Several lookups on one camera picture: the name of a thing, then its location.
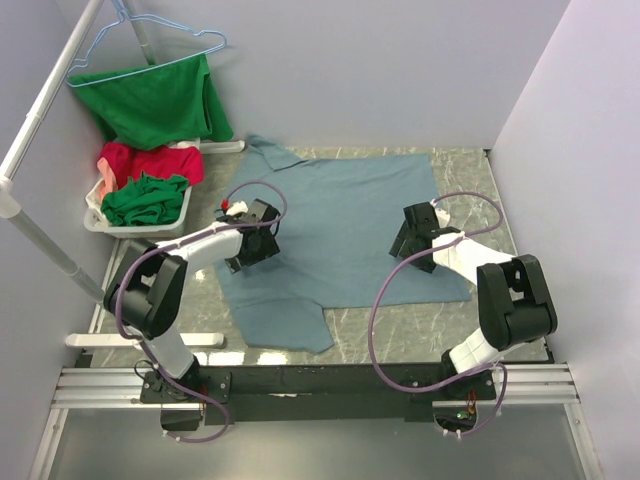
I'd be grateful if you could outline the grey-blue polo shirt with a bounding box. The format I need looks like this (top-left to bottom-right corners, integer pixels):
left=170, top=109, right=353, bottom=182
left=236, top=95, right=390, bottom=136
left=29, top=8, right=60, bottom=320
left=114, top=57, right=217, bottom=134
left=206, top=137, right=471, bottom=354

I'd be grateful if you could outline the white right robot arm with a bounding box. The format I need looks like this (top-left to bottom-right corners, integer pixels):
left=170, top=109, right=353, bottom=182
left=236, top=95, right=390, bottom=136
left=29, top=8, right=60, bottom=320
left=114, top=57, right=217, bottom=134
left=389, top=202, right=558, bottom=399

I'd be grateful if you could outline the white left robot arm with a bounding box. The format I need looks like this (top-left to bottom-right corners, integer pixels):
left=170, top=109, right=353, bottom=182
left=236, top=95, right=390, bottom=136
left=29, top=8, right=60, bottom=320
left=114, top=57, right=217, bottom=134
left=103, top=199, right=283, bottom=402

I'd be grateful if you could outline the crumpled green t shirt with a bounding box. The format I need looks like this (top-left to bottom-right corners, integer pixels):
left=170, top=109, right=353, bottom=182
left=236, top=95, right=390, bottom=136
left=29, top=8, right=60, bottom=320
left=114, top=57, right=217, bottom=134
left=101, top=173, right=189, bottom=227

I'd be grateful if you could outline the red t shirt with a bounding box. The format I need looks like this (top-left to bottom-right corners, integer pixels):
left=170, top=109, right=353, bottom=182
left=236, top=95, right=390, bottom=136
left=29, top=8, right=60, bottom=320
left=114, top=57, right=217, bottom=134
left=98, top=142, right=204, bottom=189

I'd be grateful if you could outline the hanging green t shirt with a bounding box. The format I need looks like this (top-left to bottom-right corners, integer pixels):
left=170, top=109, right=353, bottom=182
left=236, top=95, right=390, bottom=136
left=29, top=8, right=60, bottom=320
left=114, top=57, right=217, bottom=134
left=69, top=55, right=234, bottom=150

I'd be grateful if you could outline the pink garment in basket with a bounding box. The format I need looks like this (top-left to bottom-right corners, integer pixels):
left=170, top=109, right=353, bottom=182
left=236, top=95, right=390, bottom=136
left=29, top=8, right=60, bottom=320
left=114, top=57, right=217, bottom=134
left=96, top=157, right=119, bottom=200

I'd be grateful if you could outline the white plastic laundry basket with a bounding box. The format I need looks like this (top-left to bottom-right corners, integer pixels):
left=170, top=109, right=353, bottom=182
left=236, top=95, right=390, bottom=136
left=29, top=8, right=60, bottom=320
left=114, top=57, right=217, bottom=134
left=83, top=179, right=192, bottom=239

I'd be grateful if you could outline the white clothes rack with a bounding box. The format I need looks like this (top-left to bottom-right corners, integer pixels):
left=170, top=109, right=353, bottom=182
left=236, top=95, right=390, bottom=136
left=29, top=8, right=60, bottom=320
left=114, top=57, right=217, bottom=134
left=0, top=0, right=246, bottom=351

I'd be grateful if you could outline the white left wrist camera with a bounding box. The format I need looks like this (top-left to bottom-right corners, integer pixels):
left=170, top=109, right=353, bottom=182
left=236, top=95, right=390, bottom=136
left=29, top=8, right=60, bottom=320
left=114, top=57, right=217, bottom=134
left=223, top=201, right=249, bottom=216

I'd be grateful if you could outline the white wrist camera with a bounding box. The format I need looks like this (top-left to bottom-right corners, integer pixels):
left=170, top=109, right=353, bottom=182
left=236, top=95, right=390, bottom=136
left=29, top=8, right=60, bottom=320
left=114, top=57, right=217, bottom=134
left=223, top=201, right=249, bottom=216
left=431, top=202, right=451, bottom=228

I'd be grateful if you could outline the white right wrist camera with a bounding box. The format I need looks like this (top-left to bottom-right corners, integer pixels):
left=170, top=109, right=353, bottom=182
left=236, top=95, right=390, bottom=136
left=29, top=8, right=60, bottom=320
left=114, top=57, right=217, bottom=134
left=431, top=202, right=451, bottom=228

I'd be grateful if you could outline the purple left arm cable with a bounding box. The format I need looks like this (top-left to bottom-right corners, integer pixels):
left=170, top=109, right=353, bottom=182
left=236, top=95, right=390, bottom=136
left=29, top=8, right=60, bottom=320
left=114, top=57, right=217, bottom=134
left=114, top=180, right=289, bottom=445

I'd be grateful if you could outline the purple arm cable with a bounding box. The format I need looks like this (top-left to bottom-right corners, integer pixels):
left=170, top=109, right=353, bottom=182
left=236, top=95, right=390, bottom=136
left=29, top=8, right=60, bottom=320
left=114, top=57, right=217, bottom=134
left=369, top=192, right=509, bottom=437
left=114, top=180, right=289, bottom=445

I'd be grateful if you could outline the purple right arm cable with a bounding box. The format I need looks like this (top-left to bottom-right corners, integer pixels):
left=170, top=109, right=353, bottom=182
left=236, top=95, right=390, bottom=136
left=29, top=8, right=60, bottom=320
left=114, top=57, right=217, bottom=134
left=369, top=192, right=509, bottom=437

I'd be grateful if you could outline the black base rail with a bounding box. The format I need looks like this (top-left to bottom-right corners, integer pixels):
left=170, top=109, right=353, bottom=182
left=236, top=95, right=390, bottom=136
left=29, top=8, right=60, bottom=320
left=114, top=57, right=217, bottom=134
left=49, top=362, right=581, bottom=434

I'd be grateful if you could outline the light blue wire hanger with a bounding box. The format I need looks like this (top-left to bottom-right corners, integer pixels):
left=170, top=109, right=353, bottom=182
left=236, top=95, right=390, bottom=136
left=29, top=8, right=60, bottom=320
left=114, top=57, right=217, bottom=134
left=65, top=1, right=228, bottom=89

